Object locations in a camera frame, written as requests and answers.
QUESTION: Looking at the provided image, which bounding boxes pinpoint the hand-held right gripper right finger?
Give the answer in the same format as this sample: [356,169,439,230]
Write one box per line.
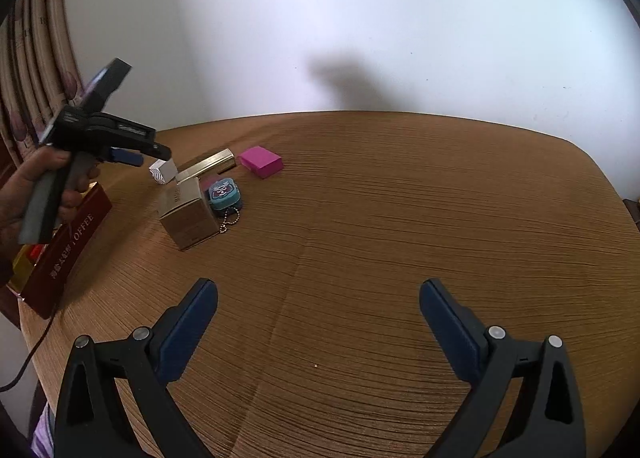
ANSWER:
[419,278,587,458]

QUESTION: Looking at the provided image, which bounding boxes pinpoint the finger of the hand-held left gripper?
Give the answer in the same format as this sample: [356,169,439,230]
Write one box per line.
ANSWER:
[107,147,145,167]
[142,140,174,162]

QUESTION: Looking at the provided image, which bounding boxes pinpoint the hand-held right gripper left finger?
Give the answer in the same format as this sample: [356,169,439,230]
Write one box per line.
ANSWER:
[54,278,219,458]

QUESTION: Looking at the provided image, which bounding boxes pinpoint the white box black zigzag print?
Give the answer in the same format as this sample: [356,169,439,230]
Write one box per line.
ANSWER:
[149,158,179,186]

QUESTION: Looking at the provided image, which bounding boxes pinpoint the red tin box gold interior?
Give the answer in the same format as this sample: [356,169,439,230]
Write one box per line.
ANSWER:
[9,182,114,320]

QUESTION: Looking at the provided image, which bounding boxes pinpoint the person's left hand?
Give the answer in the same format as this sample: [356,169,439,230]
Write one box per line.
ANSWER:
[0,145,101,259]

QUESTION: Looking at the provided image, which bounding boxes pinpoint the long gold box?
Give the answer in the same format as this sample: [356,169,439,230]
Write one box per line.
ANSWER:
[175,148,237,184]

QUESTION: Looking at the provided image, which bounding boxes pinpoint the small tan cardboard box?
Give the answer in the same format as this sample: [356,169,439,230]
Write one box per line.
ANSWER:
[159,181,221,252]

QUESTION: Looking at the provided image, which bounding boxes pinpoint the pink block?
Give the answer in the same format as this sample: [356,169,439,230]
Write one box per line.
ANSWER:
[237,145,285,180]

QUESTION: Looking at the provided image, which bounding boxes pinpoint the beige leaf print curtain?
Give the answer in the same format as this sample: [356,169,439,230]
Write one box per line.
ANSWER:
[0,0,87,166]

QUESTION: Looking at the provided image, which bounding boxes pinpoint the purple striped cloth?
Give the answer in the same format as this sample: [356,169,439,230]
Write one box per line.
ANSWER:
[30,402,57,458]

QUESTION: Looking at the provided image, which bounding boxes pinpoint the dark wooden furniture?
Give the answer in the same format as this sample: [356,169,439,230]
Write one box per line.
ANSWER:
[621,197,640,234]

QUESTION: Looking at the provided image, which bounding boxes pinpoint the teal cartoon keychain tag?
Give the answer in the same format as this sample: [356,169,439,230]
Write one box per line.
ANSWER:
[207,177,245,235]

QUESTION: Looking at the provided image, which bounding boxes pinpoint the black cable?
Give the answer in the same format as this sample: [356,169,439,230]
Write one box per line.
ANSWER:
[0,298,61,391]

